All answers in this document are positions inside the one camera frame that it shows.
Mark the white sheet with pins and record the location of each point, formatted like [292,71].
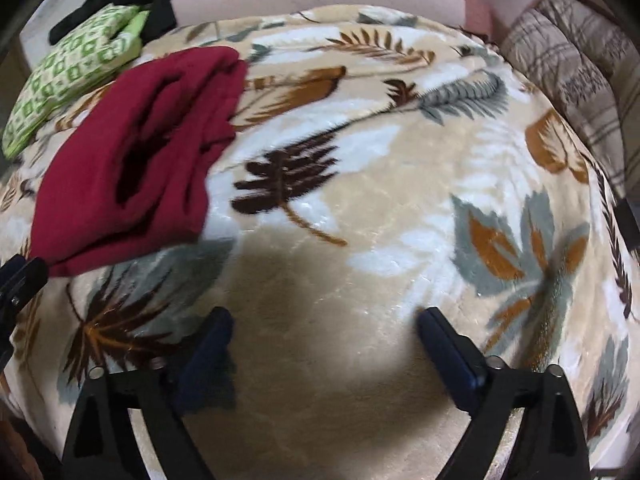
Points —
[55,15]

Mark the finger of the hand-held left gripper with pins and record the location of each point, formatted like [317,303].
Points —
[22,280]

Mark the green patterned cloth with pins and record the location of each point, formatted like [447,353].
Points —
[65,75]

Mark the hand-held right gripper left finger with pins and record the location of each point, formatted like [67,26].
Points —
[205,360]

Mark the brown plaid quilt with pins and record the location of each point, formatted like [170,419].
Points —
[570,70]

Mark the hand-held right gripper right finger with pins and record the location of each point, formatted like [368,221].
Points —
[450,360]

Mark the red garment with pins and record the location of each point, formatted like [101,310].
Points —
[145,160]

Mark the leaf print beige blanket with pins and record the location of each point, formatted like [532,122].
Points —
[380,220]

